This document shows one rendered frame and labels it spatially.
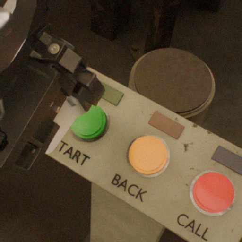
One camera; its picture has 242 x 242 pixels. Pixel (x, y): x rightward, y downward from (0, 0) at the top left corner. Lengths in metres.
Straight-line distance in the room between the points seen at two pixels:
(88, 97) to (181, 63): 0.37
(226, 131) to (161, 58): 0.60
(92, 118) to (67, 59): 0.22
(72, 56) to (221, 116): 1.00
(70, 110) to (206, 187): 0.18
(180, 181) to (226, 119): 0.78
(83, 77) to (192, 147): 0.22
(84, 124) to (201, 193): 0.14
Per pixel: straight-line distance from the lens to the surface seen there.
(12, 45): 0.18
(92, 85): 0.29
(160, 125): 0.48
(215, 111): 1.24
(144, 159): 0.46
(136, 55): 1.30
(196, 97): 0.62
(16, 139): 0.25
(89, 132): 0.47
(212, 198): 0.46
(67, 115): 0.34
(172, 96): 0.61
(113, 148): 0.48
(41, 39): 0.25
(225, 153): 0.47
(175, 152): 0.47
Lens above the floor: 1.02
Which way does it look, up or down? 60 degrees down
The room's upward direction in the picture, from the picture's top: straight up
